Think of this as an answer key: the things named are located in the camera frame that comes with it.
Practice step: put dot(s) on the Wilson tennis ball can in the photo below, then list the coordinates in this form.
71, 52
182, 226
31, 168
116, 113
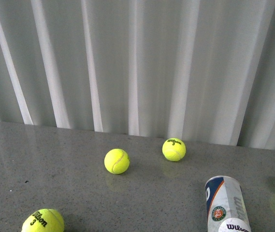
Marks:
226, 211

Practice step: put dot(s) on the plain yellow tennis ball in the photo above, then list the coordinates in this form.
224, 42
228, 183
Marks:
116, 161

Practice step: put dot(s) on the far Wilson tennis ball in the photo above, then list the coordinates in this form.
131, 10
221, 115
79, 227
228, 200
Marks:
174, 149

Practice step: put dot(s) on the wilson tennis ball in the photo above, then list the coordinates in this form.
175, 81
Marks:
44, 220
174, 149

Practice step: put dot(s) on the near Wilson tennis ball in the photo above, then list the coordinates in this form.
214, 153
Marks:
44, 220

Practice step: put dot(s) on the white pleated curtain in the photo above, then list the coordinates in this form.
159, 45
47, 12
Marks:
199, 70

